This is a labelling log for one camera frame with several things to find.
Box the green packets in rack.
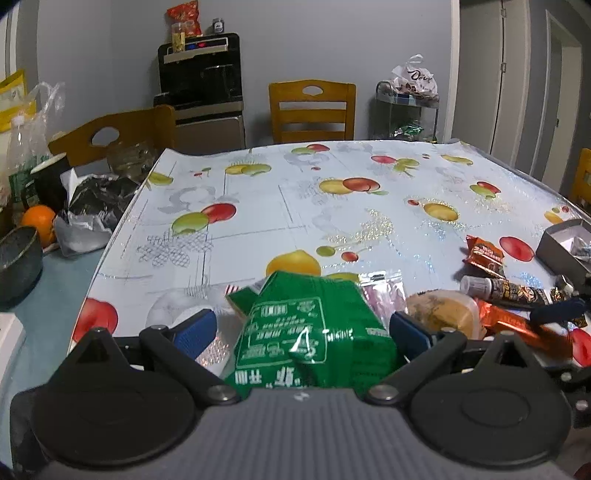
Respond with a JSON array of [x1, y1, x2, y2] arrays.
[[394, 121, 424, 140]]

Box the dark ceramic bowl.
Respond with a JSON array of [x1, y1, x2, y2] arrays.
[[0, 225, 44, 306]]

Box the black plastic bag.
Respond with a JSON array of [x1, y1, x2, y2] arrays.
[[68, 172, 140, 232]]

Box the white door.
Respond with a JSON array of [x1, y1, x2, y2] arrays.
[[457, 0, 533, 168]]

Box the metal trolley rack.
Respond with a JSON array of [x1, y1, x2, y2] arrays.
[[373, 80, 440, 143]]

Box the green label bottle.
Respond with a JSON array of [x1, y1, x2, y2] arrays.
[[6, 115, 38, 217]]

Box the grey cardboard box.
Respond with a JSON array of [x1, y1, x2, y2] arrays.
[[536, 219, 591, 285]]

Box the small orange snack packet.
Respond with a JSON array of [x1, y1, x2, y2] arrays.
[[462, 234, 507, 280]]

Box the yellow paper bag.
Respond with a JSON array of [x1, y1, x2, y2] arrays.
[[0, 69, 38, 134]]

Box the clear plastic bag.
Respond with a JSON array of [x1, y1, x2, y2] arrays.
[[8, 82, 66, 163]]

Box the orange fruit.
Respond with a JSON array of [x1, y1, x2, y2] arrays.
[[20, 205, 57, 248]]

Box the green snack bag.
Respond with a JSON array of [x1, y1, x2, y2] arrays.
[[225, 271, 400, 389]]

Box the black water dispenser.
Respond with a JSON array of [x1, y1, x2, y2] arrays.
[[154, 32, 246, 156]]

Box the black paper cup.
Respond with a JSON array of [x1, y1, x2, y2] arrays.
[[30, 152, 71, 212]]

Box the clear snack packet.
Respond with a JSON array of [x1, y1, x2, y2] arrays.
[[359, 272, 408, 326]]

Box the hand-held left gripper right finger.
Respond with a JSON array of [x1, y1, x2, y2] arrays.
[[367, 311, 552, 407]]

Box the white plastic shopping bag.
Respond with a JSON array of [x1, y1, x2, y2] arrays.
[[390, 54, 439, 100]]

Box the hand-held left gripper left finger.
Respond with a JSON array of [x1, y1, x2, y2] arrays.
[[67, 308, 241, 407]]

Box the round bread in plastic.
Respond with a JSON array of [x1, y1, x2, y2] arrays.
[[405, 289, 486, 341]]

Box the grey door frame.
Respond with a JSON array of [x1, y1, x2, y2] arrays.
[[544, 9, 583, 197]]

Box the black snack tube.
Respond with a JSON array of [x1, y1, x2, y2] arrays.
[[460, 274, 553, 308]]

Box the red snack bag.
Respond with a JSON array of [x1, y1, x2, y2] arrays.
[[166, 0, 204, 38]]

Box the wooden chair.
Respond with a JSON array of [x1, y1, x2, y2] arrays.
[[48, 104, 177, 170], [269, 80, 357, 144], [570, 148, 591, 209]]

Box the white plastic wrap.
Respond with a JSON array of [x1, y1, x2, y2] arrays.
[[54, 211, 112, 258]]

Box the orange snack bar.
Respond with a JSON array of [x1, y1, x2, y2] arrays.
[[475, 298, 574, 360]]

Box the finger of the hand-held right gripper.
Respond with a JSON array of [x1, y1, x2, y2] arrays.
[[547, 357, 591, 430], [529, 295, 588, 326]]

